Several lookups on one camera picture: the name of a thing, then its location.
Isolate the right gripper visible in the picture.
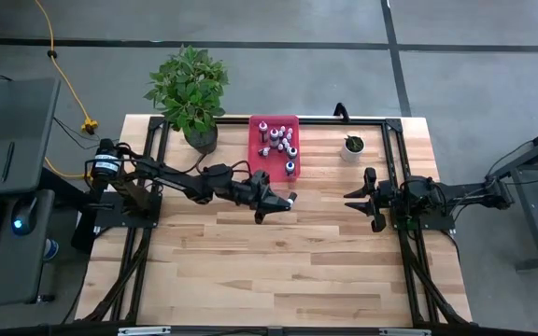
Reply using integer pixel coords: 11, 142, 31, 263
343, 166, 397, 234

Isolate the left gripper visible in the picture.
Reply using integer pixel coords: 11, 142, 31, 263
245, 169, 298, 225

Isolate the pink plastic tray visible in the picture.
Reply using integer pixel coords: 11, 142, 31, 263
248, 115, 301, 184

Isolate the succulent in white pot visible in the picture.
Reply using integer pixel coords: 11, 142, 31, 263
340, 134, 367, 164

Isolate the leafy tree in black pot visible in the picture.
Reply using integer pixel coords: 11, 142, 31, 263
143, 44, 230, 156

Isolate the black computer mouse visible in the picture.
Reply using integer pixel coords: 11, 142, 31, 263
10, 198, 39, 237

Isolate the black pen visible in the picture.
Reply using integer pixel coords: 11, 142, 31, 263
1, 141, 16, 183

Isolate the dark grey desk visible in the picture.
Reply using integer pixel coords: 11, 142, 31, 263
0, 77, 63, 310

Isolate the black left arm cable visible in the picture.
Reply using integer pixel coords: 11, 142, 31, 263
193, 152, 254, 181

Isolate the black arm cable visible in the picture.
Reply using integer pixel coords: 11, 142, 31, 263
193, 152, 254, 181
450, 184, 492, 223

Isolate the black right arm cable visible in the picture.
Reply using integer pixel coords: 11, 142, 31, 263
450, 184, 492, 223

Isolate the silver aluminium bracket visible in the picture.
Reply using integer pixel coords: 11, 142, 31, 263
118, 326, 172, 336
379, 328, 432, 336

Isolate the yellow extension cable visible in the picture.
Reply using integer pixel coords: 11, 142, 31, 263
33, 0, 100, 136
43, 157, 93, 182

